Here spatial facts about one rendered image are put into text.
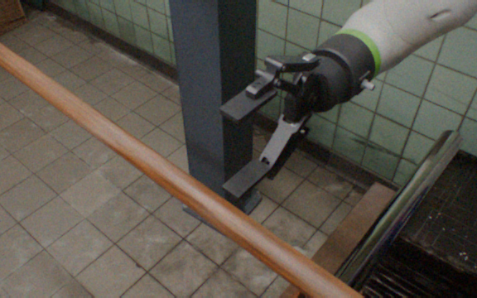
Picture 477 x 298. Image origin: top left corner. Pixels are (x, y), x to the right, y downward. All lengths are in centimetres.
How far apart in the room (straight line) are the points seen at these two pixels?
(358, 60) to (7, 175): 196
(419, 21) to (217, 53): 76
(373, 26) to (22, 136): 210
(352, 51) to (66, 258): 155
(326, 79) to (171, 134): 176
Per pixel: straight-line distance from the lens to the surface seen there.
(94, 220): 204
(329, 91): 63
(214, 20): 127
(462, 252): 89
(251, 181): 60
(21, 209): 220
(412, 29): 69
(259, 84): 52
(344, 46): 66
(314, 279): 43
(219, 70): 135
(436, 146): 62
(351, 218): 127
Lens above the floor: 158
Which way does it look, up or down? 45 degrees down
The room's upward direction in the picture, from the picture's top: straight up
